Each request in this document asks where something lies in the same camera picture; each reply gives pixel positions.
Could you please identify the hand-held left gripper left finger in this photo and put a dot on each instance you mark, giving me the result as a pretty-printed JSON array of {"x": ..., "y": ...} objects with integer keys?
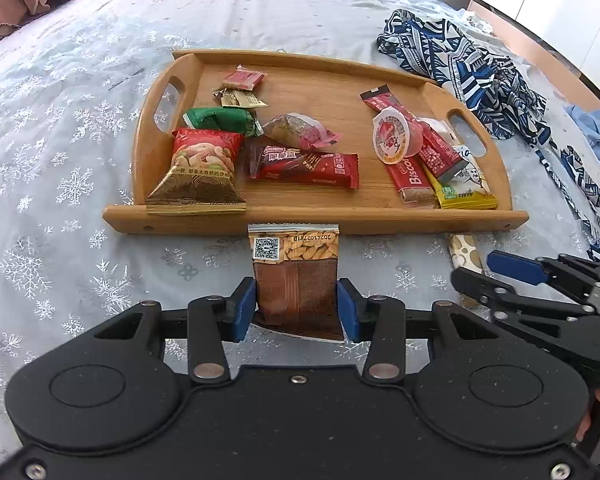
[{"x": 244, "y": 310}]

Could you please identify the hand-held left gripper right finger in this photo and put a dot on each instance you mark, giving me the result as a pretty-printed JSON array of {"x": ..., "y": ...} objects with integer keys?
[{"x": 347, "y": 310}]

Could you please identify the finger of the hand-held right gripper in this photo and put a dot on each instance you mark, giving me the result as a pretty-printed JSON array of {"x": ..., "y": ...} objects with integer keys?
[
  {"x": 485, "y": 290},
  {"x": 515, "y": 266}
]

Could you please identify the gold dotted snack packet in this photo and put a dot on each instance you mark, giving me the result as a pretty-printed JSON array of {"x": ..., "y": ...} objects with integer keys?
[{"x": 464, "y": 255}]

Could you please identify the brown peanut packet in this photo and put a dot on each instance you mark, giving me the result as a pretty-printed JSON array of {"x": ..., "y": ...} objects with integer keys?
[{"x": 295, "y": 285}]

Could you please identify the yellow snack packet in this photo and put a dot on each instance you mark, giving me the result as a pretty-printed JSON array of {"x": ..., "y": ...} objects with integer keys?
[{"x": 467, "y": 190}]

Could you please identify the red biscuit packet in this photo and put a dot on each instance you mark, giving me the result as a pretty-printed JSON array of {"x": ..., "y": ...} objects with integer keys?
[{"x": 412, "y": 180}]

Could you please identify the long red snack bar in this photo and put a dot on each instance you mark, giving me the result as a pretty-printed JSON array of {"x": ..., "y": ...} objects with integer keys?
[{"x": 437, "y": 157}]

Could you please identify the red chocolate wafer packet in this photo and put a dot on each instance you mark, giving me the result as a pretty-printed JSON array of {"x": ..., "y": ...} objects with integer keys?
[{"x": 310, "y": 167}]

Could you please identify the red gold peanut bag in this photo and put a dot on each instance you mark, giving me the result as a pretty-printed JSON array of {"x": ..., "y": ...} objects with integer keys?
[{"x": 200, "y": 160}]

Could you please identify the jelly cup with red lid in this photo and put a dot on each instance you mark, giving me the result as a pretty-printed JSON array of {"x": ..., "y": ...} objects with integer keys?
[{"x": 395, "y": 135}]

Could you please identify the pink grain cake packet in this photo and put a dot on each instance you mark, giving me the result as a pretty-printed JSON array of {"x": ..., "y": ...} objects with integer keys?
[{"x": 292, "y": 130}]

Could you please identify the green snack packet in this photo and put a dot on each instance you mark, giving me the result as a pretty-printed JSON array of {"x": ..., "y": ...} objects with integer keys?
[{"x": 220, "y": 120}]

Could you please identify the gold candy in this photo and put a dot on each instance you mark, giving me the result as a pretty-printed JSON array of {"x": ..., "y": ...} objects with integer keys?
[{"x": 242, "y": 99}]

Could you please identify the wooden tray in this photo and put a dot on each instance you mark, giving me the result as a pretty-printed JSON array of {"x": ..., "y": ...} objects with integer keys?
[{"x": 320, "y": 95}]

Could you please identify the small red candy packet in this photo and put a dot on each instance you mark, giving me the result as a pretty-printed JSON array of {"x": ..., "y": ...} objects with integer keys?
[{"x": 242, "y": 79}]

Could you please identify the light blue garment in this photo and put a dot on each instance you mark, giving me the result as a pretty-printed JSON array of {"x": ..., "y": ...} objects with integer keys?
[{"x": 592, "y": 122}]

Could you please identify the blue white patterned garment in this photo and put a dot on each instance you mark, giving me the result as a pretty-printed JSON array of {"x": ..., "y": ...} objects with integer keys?
[{"x": 470, "y": 70}]

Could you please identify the snowflake lace bedspread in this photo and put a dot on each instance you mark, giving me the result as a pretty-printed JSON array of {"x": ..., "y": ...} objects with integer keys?
[{"x": 55, "y": 185}]

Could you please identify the grey bedsheet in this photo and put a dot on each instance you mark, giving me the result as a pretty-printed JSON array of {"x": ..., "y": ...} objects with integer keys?
[{"x": 305, "y": 20}]

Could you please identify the wooden bed side rail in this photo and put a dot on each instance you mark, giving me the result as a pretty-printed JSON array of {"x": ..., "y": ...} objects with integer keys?
[{"x": 540, "y": 45}]

